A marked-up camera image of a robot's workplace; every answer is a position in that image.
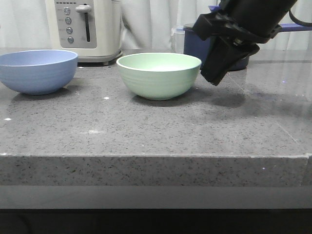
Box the clear plastic container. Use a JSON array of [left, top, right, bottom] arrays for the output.
[[171, 25, 185, 54]]

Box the green bowl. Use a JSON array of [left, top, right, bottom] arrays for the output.
[[116, 52, 201, 100]]

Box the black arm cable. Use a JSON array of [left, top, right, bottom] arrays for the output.
[[289, 9, 312, 27]]

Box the cream white toaster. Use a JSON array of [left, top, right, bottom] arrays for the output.
[[45, 0, 122, 64]]

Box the dark blue saucepan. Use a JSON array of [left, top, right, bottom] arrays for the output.
[[183, 23, 312, 71]]

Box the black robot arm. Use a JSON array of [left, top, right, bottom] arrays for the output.
[[193, 0, 296, 86]]

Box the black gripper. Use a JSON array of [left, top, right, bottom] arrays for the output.
[[193, 11, 281, 86]]

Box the blue bowl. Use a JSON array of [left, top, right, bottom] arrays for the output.
[[0, 50, 78, 95]]

